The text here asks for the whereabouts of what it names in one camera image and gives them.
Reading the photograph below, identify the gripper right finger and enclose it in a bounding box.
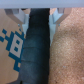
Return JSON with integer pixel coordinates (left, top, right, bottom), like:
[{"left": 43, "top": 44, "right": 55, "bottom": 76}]
[{"left": 49, "top": 7, "right": 73, "bottom": 28}]

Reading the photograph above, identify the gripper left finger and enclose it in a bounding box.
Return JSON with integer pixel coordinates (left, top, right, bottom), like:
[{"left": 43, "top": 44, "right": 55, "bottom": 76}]
[{"left": 3, "top": 7, "right": 30, "bottom": 31}]

